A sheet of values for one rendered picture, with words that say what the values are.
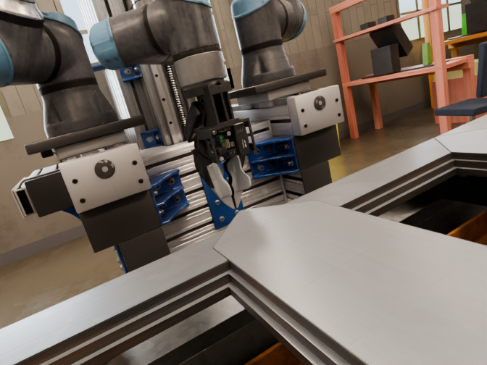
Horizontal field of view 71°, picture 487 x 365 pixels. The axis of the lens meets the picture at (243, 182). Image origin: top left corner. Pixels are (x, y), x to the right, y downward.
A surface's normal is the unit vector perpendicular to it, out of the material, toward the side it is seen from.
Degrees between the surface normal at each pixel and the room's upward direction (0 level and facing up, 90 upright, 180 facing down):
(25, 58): 123
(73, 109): 72
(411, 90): 90
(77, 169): 90
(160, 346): 0
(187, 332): 0
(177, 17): 90
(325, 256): 0
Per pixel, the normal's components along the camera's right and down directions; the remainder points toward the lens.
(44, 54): 0.98, 0.10
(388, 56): -0.83, 0.33
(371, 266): -0.24, -0.94
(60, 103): -0.02, -0.04
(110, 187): 0.46, 0.13
